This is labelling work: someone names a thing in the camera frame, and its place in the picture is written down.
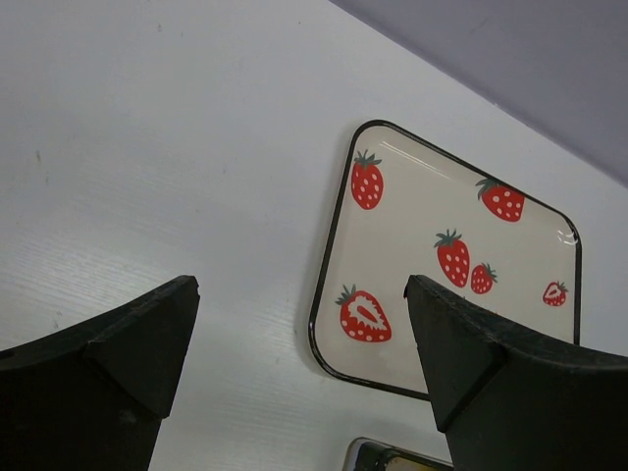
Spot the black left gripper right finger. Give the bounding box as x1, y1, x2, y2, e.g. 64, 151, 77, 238
404, 275, 627, 470

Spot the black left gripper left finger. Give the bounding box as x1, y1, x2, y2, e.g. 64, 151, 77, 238
1, 276, 199, 470

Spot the square gold cookie tin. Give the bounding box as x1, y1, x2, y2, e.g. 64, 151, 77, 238
341, 437, 453, 471

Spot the strawberry print tray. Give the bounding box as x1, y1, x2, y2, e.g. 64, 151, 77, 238
308, 120, 582, 398

